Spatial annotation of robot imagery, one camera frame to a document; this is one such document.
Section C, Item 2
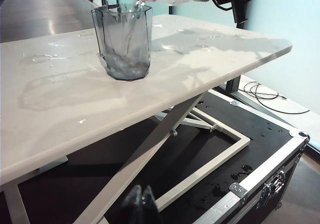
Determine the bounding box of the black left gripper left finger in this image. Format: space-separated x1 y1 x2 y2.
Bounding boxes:
120 185 142 224

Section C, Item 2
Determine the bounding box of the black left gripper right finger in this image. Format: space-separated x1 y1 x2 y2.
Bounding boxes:
141 185 161 224

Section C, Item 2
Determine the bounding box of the clear faceted glass mug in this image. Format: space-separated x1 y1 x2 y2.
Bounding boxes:
90 3 154 81

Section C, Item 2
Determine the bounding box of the white folding lift table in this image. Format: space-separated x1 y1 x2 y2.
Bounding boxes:
3 74 251 224

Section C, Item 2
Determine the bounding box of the black aluminium-edged flight case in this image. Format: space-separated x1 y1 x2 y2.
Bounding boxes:
0 89 311 224

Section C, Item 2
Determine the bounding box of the chrome case latch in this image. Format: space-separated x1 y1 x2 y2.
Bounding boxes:
259 170 287 208

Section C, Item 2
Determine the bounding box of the thin black floor cable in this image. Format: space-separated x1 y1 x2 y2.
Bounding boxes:
243 81 312 115

